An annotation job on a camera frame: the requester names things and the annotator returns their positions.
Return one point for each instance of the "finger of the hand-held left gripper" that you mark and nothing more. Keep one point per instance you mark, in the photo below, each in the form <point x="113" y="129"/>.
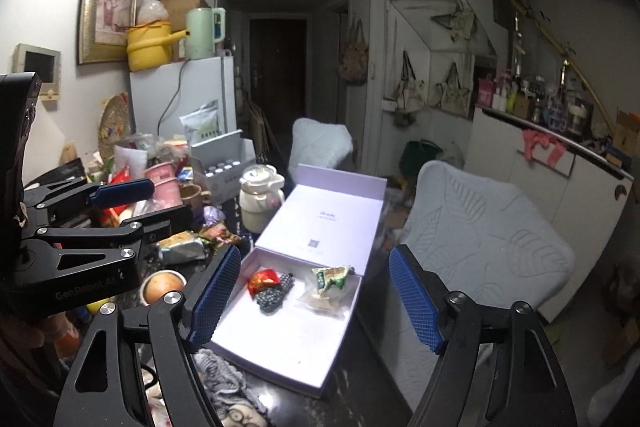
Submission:
<point x="122" y="192"/>
<point x="155" y="227"/>

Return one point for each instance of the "brown cardboard box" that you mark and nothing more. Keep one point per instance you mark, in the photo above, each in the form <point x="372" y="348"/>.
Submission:
<point x="627" y="134"/>

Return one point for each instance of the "woven tray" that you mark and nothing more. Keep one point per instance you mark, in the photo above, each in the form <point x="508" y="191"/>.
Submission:
<point x="114" y="127"/>

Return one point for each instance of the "pink cloth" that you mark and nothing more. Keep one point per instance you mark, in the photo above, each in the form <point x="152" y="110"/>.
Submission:
<point x="542" y="147"/>

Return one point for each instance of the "yellow lemon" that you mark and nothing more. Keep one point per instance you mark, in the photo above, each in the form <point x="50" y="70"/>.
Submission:
<point x="100" y="307"/>

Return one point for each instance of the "cluster of bottles and jars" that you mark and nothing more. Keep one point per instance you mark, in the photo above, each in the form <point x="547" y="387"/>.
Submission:
<point x="545" y="107"/>

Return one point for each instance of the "lavender gift box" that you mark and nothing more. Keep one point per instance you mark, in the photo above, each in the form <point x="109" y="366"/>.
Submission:
<point x="320" y="217"/>

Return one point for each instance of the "white cabinet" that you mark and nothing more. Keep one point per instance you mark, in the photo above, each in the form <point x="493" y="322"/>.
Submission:
<point x="590" y="217"/>

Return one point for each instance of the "brown tote bag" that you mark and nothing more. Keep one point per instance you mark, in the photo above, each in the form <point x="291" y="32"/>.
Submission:
<point x="354" y="57"/>

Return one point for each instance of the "green snack packet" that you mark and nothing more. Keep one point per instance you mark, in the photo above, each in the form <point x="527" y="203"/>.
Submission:
<point x="327" y="277"/>

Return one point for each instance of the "brown mug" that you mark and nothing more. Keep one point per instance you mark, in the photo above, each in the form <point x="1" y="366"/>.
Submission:
<point x="192" y="199"/>

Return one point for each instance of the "dark door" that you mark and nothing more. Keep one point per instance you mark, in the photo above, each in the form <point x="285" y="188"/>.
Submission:
<point x="277" y="57"/>

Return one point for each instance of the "grey-green snack packet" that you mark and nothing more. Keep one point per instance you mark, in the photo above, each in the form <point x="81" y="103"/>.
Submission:
<point x="182" y="248"/>

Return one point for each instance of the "light green electric kettle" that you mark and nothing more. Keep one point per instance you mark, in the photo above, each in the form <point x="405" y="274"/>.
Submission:
<point x="202" y="32"/>

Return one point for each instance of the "framed picture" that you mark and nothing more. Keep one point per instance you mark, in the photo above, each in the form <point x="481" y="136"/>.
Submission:
<point x="107" y="4"/>

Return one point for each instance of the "cardboard box on fridge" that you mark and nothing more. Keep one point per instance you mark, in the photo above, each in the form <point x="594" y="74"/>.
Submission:
<point x="177" y="9"/>

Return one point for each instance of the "chair with leaf-pattern cover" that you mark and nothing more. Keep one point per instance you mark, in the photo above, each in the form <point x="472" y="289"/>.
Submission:
<point x="475" y="232"/>
<point x="320" y="142"/>

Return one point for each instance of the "white ceramic teapot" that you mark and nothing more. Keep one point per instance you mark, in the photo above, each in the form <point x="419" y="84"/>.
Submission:
<point x="260" y="197"/>

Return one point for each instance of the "pink cup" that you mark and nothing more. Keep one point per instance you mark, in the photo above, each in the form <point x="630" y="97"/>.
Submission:
<point x="165" y="187"/>

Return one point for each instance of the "green bag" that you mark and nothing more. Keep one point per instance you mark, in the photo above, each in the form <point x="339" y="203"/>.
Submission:
<point x="420" y="157"/>

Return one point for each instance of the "yellow pot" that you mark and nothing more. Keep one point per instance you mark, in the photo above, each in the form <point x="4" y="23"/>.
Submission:
<point x="147" y="47"/>

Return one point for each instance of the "lace-edged gingham cloth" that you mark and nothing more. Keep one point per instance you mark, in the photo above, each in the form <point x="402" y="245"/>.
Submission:
<point x="220" y="367"/>

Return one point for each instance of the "green pouch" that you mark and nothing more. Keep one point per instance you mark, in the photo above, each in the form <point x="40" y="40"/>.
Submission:
<point x="200" y="124"/>

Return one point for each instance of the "wall intercom panel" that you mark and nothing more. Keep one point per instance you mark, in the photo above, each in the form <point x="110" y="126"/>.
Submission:
<point x="36" y="67"/>

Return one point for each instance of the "white cardboard box with bottles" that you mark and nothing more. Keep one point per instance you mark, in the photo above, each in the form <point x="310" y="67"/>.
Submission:
<point x="225" y="172"/>

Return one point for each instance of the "beige tote bag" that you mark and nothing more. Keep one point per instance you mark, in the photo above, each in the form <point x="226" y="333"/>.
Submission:
<point x="409" y="92"/>
<point x="452" y="94"/>

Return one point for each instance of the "small gingham scrunchie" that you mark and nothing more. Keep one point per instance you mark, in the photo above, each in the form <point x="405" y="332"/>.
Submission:
<point x="275" y="294"/>

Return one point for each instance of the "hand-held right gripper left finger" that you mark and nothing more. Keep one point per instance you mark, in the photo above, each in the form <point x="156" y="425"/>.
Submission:
<point x="215" y="292"/>

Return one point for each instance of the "clear snack bag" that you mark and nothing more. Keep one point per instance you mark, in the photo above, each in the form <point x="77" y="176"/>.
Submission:
<point x="325" y="304"/>

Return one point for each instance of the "gold and red snack packet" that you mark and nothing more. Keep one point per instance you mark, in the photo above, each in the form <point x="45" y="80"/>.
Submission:
<point x="220" y="235"/>

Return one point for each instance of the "white fridge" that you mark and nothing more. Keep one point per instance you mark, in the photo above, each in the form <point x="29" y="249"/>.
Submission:
<point x="200" y="87"/>

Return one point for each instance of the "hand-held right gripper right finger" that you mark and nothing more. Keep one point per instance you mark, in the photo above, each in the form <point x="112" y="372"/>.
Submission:
<point x="415" y="302"/>

